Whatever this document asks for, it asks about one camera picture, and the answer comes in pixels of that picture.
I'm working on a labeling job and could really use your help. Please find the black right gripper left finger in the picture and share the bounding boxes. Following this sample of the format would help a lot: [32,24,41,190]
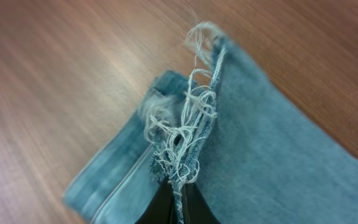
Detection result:
[135,180,176,224]

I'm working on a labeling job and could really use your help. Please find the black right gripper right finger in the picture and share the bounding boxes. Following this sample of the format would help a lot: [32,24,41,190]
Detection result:
[183,183,220,224]

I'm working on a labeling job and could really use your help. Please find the light blue denim jeans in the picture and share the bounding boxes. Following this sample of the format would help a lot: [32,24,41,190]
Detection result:
[63,22,358,223]

